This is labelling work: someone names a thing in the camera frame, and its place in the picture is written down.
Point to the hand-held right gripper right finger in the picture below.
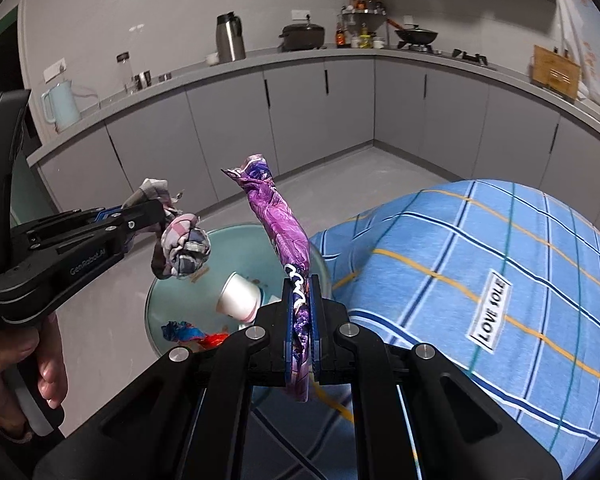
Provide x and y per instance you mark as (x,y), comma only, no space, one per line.
(337,340)

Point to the wooden knife block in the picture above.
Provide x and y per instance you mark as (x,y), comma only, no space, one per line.
(555,72)

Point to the plaid wrapper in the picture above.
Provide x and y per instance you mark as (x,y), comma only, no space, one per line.
(185,245)

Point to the teal plastic basin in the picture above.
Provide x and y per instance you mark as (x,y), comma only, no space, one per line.
(180,305)

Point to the white orange print curtain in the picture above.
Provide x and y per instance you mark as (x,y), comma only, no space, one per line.
(580,10)

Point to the dark sauce bottle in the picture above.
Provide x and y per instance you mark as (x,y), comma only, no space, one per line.
(340,36)

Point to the black rice cooker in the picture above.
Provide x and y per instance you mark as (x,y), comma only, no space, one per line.
(302,37)

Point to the yellow oil bottle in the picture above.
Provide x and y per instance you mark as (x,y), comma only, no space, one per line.
(365,36)

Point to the blue plaid tablecloth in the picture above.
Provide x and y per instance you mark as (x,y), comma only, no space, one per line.
(455,240)

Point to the white blue paper cup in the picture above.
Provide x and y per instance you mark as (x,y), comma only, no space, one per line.
(235,295)

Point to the black wok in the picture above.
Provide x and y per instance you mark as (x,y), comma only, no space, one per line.
(417,36)

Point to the steel spice rack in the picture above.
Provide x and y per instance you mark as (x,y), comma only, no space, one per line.
(362,10)

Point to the red orange snack wrapper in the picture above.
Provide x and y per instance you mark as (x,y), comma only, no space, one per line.
(185,332)

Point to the steel thermos jug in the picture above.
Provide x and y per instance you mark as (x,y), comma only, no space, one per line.
(230,40)

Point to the gas stove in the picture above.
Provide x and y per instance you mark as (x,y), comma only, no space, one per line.
(467,56)

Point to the glass jar black lid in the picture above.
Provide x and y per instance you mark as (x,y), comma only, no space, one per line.
(125,75)

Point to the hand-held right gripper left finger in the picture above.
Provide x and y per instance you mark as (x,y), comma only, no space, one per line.
(270,330)

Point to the person's left hand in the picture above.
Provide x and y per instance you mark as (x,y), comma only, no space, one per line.
(52,360)

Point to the small white bowl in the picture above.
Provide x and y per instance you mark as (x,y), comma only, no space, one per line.
(212,59)

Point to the teal electric kettle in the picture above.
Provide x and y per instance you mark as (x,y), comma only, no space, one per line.
(62,105)

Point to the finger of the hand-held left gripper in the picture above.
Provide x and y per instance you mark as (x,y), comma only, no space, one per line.
(130,208)
(145,226)

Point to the grey base cabinets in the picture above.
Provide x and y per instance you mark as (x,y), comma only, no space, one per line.
(230,110)

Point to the small steel cup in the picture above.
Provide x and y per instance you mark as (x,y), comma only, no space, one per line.
(142,80)
(165,77)

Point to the white wall socket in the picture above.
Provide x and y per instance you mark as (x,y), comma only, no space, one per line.
(55,71)
(301,14)

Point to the purple snack wrapper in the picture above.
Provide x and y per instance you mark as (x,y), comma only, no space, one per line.
(280,220)

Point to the small white jar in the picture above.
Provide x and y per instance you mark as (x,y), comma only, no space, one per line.
(378,43)

